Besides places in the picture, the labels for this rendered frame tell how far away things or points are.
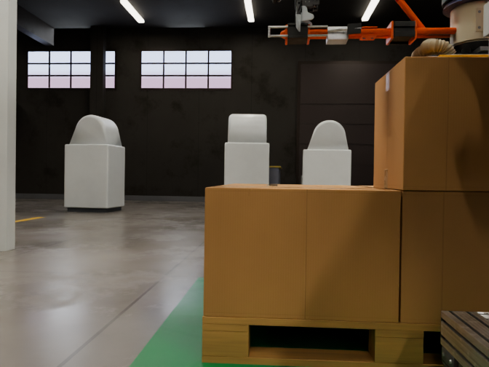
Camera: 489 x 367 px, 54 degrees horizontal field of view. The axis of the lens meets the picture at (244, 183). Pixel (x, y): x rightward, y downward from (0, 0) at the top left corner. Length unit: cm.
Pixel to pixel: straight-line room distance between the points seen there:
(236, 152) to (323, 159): 142
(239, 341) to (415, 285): 56
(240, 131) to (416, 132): 638
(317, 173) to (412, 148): 570
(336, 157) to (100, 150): 358
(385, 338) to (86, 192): 665
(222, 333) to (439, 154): 85
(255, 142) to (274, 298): 632
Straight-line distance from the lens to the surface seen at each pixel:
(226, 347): 157
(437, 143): 155
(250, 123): 784
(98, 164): 775
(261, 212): 148
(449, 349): 140
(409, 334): 160
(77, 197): 792
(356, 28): 171
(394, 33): 174
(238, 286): 152
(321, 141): 726
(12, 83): 410
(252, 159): 769
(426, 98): 156
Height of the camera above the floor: 58
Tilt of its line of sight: 1 degrees down
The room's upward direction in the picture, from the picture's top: 1 degrees clockwise
